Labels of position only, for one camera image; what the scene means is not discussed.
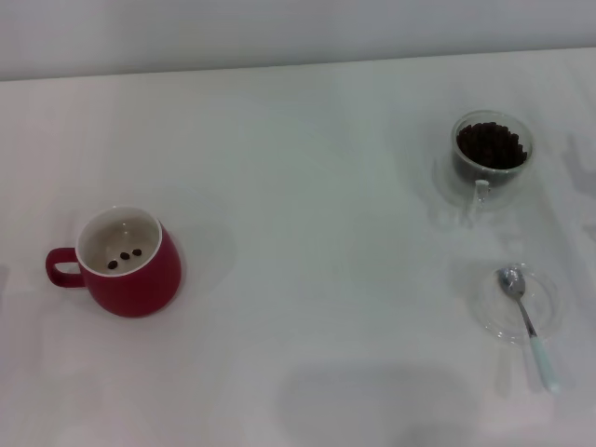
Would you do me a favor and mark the small clear glass saucer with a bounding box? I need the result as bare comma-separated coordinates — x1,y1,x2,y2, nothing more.
472,262,564,345

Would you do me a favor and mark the red ceramic mug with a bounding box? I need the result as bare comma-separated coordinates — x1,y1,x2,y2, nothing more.
45,206,183,318

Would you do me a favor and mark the pile of coffee beans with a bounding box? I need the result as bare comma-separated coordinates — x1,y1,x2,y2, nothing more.
454,121,530,185

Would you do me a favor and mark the metal spoon light blue handle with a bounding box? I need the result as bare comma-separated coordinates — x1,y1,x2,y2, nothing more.
496,266,562,394

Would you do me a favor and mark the clear glass cup with handle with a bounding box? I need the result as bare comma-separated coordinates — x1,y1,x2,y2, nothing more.
450,109,535,228

